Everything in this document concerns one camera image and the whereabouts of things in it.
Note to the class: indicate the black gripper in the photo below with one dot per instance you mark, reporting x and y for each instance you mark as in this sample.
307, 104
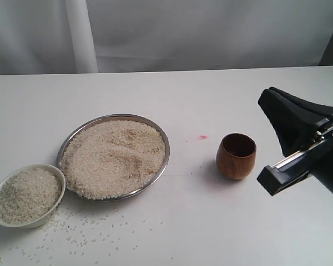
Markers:
295, 121

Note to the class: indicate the brown wooden cup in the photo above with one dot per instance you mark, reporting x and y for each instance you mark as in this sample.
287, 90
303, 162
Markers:
236, 155

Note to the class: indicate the rice in steel tray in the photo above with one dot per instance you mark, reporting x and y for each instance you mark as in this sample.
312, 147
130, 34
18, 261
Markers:
112, 158

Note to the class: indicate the spilled rice grains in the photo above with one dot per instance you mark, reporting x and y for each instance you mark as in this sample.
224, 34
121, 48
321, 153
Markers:
88, 235

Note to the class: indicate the rice in white bowl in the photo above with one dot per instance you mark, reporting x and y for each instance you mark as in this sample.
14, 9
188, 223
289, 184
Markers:
28, 195

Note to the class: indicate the white ceramic bowl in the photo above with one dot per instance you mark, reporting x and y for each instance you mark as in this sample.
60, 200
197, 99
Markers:
43, 219

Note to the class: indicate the round steel tray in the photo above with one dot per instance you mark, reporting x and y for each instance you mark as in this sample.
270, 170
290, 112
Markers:
111, 117

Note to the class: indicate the white backdrop curtain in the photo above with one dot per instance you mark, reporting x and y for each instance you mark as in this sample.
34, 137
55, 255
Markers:
61, 37

